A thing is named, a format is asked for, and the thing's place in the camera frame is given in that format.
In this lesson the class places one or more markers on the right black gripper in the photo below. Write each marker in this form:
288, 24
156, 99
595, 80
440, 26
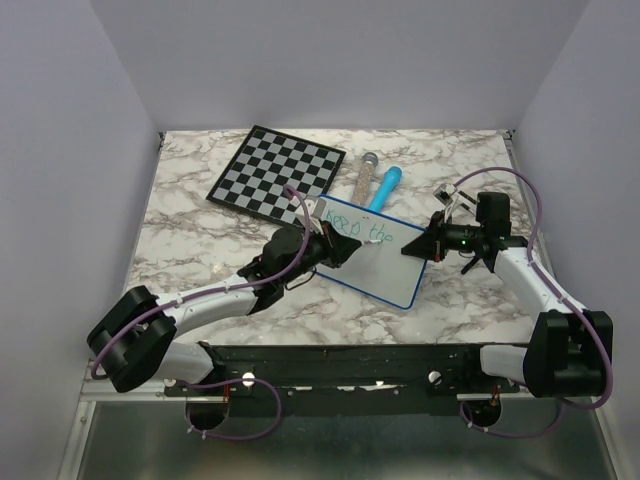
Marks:
432, 244

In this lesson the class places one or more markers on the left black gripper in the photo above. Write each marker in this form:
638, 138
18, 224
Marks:
337, 247

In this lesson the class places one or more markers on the blue framed whiteboard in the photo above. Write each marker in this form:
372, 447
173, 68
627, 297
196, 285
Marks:
377, 270

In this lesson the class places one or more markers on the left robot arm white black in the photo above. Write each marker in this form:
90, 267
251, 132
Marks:
136, 341

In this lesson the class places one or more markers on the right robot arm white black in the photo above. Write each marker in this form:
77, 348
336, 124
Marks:
569, 351

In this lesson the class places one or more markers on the blue toy microphone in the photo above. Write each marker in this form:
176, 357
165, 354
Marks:
390, 180

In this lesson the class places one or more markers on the glitter tube silver cap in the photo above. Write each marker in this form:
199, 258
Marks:
369, 162

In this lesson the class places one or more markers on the black grey chessboard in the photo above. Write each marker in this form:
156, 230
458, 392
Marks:
267, 160

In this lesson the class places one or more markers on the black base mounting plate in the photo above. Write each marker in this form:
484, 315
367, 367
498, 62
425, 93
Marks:
310, 381

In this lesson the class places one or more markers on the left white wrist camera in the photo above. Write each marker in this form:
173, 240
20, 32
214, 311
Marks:
312, 212

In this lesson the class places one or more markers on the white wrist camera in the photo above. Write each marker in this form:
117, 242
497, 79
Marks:
448, 195
312, 212

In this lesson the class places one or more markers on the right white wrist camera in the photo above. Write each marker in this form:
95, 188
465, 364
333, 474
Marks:
448, 195

